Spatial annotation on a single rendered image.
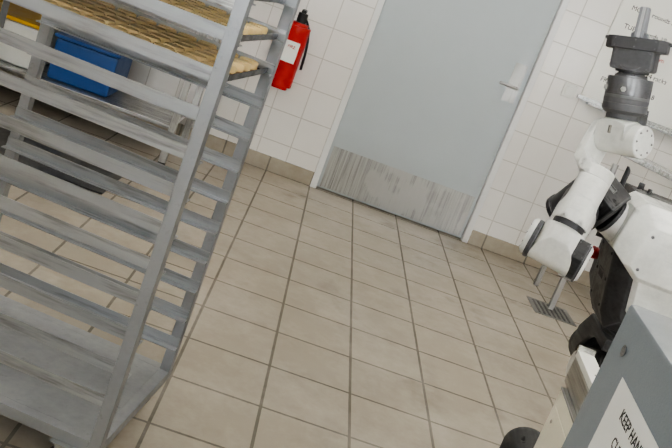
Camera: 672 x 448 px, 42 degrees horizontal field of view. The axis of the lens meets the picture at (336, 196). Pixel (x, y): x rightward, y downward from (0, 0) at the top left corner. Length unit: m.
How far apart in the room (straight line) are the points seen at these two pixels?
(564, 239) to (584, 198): 0.09
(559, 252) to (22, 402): 1.30
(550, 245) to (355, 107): 3.93
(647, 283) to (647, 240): 0.10
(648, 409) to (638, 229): 1.37
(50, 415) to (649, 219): 1.45
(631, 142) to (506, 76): 3.90
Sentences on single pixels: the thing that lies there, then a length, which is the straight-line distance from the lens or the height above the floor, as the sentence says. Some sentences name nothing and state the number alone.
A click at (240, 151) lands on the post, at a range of 2.33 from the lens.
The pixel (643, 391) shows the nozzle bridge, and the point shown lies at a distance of 0.68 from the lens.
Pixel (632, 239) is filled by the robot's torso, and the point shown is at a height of 1.03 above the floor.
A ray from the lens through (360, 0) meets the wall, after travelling 5.53.
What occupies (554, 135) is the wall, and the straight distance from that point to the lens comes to 5.75.
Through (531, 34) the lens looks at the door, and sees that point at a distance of 5.67.
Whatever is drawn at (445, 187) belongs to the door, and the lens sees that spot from 5.74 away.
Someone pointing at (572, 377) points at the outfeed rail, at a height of 0.86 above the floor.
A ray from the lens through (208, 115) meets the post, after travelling 1.86.
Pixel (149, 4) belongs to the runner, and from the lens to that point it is 1.93.
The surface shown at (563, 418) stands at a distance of 1.48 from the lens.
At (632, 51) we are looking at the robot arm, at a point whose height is 1.40.
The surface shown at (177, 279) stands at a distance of 2.46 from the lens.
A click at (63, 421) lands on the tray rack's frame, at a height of 0.15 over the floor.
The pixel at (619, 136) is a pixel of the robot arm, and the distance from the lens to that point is 1.81.
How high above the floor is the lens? 1.35
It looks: 14 degrees down
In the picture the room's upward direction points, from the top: 21 degrees clockwise
